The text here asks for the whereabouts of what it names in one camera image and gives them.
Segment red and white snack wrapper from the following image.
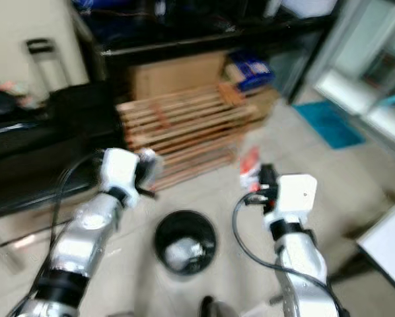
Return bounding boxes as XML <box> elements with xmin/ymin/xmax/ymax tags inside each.
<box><xmin>238</xmin><ymin>145</ymin><xmax>263</xmax><ymax>194</ymax></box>

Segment round black rubbish bin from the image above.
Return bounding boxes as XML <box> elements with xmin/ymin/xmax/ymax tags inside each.
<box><xmin>155</xmin><ymin>210</ymin><xmax>218</xmax><ymax>275</ymax></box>

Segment crumpled silvery trash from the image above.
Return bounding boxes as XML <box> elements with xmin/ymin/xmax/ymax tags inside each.
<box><xmin>168</xmin><ymin>236</ymin><xmax>205</xmax><ymax>273</ymax></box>

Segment small brown cardboard box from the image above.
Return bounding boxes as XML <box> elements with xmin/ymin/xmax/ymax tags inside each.
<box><xmin>244</xmin><ymin>86</ymin><xmax>281</xmax><ymax>120</ymax></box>

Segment blue floor mat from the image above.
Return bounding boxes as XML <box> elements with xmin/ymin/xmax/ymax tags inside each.
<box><xmin>293</xmin><ymin>100</ymin><xmax>367</xmax><ymax>149</ymax></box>

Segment wooden slatted rack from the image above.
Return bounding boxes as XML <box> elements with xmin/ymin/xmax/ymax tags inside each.
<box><xmin>117</xmin><ymin>83</ymin><xmax>264</xmax><ymax>192</ymax></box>

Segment blue printed package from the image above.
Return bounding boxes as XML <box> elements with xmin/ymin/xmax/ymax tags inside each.
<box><xmin>224</xmin><ymin>52</ymin><xmax>276</xmax><ymax>90</ymax></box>

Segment black robot foot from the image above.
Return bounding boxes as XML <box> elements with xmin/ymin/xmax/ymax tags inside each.
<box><xmin>201</xmin><ymin>296</ymin><xmax>244</xmax><ymax>317</ymax></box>

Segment large flat cardboard box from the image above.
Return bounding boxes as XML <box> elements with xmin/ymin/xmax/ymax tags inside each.
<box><xmin>131</xmin><ymin>52</ymin><xmax>231</xmax><ymax>101</ymax></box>

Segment glass door cabinet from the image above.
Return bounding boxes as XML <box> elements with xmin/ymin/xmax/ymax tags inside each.
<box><xmin>306</xmin><ymin>0</ymin><xmax>395</xmax><ymax>146</ymax></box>

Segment black shelf table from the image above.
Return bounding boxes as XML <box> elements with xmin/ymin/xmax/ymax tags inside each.
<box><xmin>72</xmin><ymin>0</ymin><xmax>350</xmax><ymax>100</ymax></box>

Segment black folding chair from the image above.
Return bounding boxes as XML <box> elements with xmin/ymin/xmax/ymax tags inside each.
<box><xmin>0</xmin><ymin>83</ymin><xmax>122</xmax><ymax>271</ymax></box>

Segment white plastic bottle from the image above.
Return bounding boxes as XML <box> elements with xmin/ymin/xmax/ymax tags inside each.
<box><xmin>0</xmin><ymin>81</ymin><xmax>34</xmax><ymax>108</ymax></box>

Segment white paper sheets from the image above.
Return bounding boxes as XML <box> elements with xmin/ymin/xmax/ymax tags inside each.
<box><xmin>280</xmin><ymin>0</ymin><xmax>340</xmax><ymax>19</ymax></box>

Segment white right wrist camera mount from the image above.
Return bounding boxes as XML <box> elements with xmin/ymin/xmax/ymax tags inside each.
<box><xmin>277</xmin><ymin>174</ymin><xmax>318</xmax><ymax>222</ymax></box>

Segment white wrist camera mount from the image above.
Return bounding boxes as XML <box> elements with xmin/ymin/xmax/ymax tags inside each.
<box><xmin>277</xmin><ymin>174</ymin><xmax>318</xmax><ymax>222</ymax></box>
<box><xmin>102</xmin><ymin>149</ymin><xmax>142</xmax><ymax>199</ymax></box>

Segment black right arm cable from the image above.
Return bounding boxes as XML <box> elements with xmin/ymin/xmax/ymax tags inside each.
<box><xmin>232</xmin><ymin>192</ymin><xmax>350</xmax><ymax>317</ymax></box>

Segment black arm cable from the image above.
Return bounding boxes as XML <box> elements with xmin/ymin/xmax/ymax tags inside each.
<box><xmin>19</xmin><ymin>153</ymin><xmax>106</xmax><ymax>317</ymax></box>
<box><xmin>232</xmin><ymin>192</ymin><xmax>350</xmax><ymax>317</ymax></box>

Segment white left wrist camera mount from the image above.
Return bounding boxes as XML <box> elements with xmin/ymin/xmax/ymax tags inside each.
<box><xmin>102</xmin><ymin>149</ymin><xmax>142</xmax><ymax>199</ymax></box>

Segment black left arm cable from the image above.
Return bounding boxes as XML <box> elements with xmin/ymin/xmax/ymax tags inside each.
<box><xmin>19</xmin><ymin>153</ymin><xmax>106</xmax><ymax>317</ymax></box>

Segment black suitcase with trolley handle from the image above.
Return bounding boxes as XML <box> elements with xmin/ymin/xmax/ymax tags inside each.
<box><xmin>26</xmin><ymin>38</ymin><xmax>120</xmax><ymax>129</ymax></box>

